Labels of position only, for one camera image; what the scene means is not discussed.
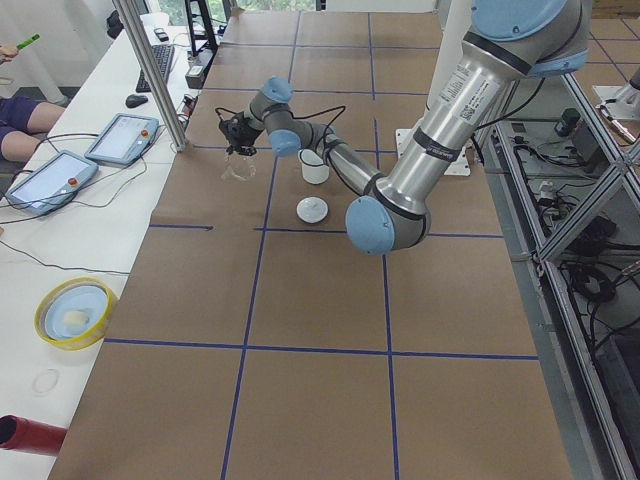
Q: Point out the far teach pendant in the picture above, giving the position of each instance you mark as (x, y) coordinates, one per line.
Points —
(123, 140)

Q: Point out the brown paper table cover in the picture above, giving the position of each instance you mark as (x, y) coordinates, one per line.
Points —
(249, 344)

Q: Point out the black computer mouse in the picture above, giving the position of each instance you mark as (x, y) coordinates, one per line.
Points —
(135, 100)

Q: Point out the white enamel mug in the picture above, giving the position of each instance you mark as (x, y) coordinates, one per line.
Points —
(314, 170)

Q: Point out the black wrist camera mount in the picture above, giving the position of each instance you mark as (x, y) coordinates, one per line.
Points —
(229, 124)

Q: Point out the teach pendant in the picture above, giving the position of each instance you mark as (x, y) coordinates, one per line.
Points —
(123, 140)
(52, 185)

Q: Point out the red cylinder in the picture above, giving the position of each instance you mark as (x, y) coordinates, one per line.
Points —
(29, 436)

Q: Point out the near teach pendant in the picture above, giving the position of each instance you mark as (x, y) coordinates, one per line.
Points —
(52, 185)

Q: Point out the yellow rimmed bowl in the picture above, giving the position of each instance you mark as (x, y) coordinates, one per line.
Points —
(75, 314)

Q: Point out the white mug lid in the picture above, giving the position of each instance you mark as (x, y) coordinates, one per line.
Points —
(312, 210)

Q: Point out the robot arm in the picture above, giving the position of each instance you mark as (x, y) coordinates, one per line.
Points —
(506, 41)

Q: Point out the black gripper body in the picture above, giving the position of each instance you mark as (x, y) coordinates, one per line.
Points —
(245, 134)

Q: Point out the aluminium frame post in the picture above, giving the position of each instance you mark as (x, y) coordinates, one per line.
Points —
(142, 48)

